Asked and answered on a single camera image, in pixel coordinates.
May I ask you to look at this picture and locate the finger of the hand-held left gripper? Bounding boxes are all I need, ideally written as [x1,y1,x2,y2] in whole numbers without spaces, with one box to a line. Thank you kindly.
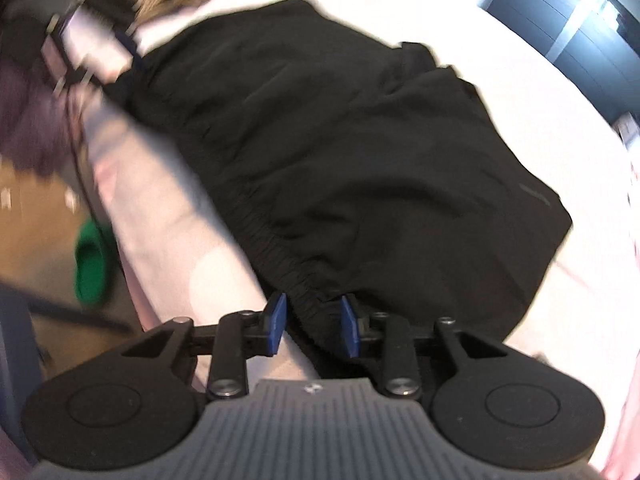
[111,27,149,70]

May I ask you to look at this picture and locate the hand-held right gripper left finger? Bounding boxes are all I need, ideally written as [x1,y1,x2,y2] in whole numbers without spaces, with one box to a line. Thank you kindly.
[120,292,288,402]

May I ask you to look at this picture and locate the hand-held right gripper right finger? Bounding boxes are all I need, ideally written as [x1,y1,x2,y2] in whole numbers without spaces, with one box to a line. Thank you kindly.
[340,293,509,402]

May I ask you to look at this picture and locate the black shorts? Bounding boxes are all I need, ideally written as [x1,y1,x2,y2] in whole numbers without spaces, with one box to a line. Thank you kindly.
[102,0,574,382]

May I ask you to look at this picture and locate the person's left forearm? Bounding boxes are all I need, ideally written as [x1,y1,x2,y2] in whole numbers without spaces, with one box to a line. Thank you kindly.
[0,52,90,177]

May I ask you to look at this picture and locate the green slipper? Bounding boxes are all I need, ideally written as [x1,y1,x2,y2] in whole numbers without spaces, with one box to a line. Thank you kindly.
[74,219,115,307]

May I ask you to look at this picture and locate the grey-blue furniture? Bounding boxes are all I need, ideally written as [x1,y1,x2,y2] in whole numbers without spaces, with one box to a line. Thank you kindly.
[0,280,137,463]

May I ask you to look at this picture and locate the bed with pale pink sheet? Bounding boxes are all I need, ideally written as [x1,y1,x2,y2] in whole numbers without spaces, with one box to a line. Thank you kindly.
[65,0,640,480]

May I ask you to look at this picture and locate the dark cabinet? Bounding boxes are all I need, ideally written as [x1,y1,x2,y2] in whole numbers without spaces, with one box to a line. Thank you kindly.
[477,0,640,127]

